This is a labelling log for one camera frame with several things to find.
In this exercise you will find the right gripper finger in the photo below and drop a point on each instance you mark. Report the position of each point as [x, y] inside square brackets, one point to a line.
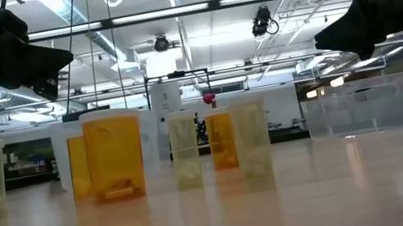
[366, 50]
[349, 30]

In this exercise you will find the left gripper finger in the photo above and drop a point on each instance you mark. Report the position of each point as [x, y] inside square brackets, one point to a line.
[47, 89]
[38, 60]

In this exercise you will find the slim orange pill bottle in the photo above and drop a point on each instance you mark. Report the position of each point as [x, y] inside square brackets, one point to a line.
[79, 168]

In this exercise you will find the wide orange pill bottle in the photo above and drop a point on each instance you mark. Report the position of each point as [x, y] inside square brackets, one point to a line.
[115, 157]

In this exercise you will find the wide yellow-green pill bottle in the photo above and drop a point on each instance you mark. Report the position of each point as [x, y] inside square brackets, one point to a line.
[251, 137]

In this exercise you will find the slim yellow-green pill bottle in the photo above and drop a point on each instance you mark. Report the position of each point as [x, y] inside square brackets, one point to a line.
[184, 145]

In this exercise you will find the white sign panel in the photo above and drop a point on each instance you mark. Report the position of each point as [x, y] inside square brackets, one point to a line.
[165, 98]

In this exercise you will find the black beam with light strips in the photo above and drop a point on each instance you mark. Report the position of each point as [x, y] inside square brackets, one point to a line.
[213, 4]

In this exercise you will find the red and black machine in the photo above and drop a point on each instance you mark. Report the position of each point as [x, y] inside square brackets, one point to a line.
[209, 98]

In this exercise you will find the round black overhead camera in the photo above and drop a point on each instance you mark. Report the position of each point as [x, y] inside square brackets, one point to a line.
[161, 44]

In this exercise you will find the black stand frame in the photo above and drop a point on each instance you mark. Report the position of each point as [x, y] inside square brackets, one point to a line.
[176, 74]

